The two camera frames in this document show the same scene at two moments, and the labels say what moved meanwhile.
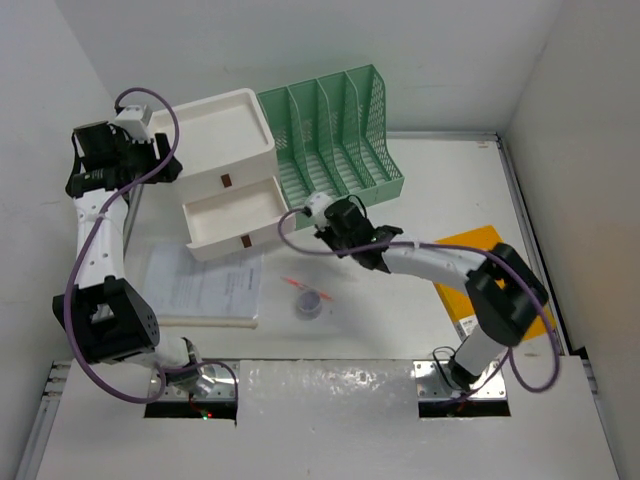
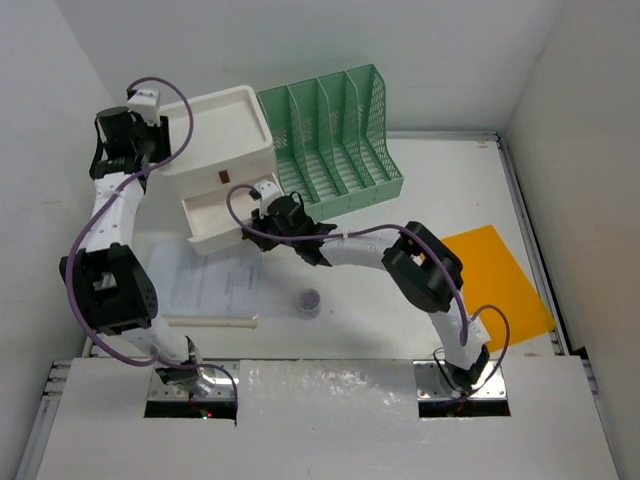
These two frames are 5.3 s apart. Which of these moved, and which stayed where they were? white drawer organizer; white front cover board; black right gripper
Moved: black right gripper
Stayed: white drawer organizer; white front cover board
